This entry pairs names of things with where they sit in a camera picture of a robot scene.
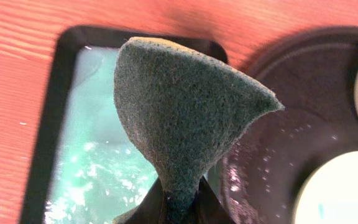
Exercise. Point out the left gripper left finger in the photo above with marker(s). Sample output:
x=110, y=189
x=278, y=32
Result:
x=152, y=210

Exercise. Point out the black rectangular water tray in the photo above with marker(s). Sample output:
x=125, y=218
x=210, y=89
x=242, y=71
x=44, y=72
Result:
x=84, y=168

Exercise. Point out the round black serving tray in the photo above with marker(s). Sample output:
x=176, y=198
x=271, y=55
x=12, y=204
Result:
x=313, y=75

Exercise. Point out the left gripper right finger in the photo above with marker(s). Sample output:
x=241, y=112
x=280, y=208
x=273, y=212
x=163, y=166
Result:
x=206, y=208

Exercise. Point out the green scrub sponge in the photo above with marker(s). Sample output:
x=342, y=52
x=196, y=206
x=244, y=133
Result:
x=183, y=110

